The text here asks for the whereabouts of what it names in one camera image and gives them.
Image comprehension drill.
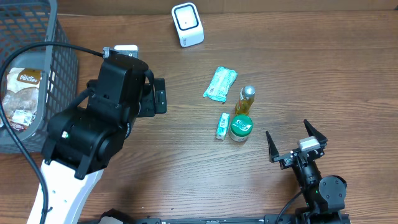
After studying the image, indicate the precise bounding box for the yellow liquid bottle grey cap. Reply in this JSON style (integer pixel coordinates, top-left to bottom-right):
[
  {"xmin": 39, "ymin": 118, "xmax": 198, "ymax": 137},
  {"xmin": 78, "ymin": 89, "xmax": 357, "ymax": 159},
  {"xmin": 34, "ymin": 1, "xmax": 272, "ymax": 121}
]
[{"xmin": 235, "ymin": 85, "xmax": 256, "ymax": 115}]

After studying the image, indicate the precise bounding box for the brown white snack bag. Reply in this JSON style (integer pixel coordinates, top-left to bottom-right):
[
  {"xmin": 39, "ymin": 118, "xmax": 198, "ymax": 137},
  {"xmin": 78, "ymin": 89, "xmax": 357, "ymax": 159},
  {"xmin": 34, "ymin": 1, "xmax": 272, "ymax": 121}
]
[{"xmin": 2, "ymin": 67, "xmax": 42, "ymax": 132}]

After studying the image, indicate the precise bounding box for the teal snack packet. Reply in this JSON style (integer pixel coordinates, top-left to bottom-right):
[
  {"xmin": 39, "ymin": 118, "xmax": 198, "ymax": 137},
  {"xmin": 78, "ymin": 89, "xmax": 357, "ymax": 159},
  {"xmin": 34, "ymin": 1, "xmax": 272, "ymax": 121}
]
[{"xmin": 203, "ymin": 66, "xmax": 238, "ymax": 103}]

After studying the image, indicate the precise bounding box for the white barcode scanner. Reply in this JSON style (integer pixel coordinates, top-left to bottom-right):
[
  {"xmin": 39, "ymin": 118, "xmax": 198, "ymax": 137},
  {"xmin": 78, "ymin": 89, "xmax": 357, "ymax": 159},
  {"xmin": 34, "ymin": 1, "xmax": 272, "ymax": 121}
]
[{"xmin": 171, "ymin": 2, "xmax": 205, "ymax": 48}]

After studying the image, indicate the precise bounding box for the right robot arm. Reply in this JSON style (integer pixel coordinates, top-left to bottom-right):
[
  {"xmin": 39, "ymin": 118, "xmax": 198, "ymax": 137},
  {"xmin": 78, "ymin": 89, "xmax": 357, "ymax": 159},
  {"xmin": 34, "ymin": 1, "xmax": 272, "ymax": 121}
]
[{"xmin": 264, "ymin": 119, "xmax": 351, "ymax": 224}]

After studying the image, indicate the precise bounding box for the green lid white jar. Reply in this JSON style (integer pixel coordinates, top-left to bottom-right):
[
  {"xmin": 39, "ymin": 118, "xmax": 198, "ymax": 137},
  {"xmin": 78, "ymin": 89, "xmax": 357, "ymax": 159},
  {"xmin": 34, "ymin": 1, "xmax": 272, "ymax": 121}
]
[{"xmin": 229, "ymin": 114, "xmax": 253, "ymax": 142}]

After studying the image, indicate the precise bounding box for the Kleenex tissue pack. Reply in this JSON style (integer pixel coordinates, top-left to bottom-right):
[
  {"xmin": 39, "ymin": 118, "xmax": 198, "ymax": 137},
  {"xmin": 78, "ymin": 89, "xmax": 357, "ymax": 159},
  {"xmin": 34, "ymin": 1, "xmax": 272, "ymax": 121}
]
[{"xmin": 216, "ymin": 113, "xmax": 230, "ymax": 140}]

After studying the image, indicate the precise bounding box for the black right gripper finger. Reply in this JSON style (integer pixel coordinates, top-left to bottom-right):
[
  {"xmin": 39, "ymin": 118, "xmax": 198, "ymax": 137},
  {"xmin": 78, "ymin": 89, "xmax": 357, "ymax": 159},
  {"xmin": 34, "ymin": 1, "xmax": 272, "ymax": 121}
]
[
  {"xmin": 266, "ymin": 131, "xmax": 279, "ymax": 162},
  {"xmin": 303, "ymin": 119, "xmax": 328, "ymax": 145}
]

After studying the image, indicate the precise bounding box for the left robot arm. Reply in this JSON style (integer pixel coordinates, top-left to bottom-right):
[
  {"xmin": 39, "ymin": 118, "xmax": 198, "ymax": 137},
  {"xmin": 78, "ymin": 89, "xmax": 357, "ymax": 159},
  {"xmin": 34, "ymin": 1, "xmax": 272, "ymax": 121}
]
[{"xmin": 28, "ymin": 45, "xmax": 167, "ymax": 223}]

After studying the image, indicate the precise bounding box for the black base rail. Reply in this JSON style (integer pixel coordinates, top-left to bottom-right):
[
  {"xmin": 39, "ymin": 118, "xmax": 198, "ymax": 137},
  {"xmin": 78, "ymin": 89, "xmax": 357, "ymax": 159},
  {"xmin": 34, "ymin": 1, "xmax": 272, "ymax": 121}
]
[{"xmin": 77, "ymin": 208, "xmax": 352, "ymax": 224}]

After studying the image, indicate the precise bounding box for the grey plastic mesh basket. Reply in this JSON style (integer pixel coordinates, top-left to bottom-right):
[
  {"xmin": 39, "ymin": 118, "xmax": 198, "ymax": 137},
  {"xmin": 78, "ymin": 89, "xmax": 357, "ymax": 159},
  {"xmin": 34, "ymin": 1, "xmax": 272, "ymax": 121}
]
[{"xmin": 1, "ymin": 0, "xmax": 78, "ymax": 152}]

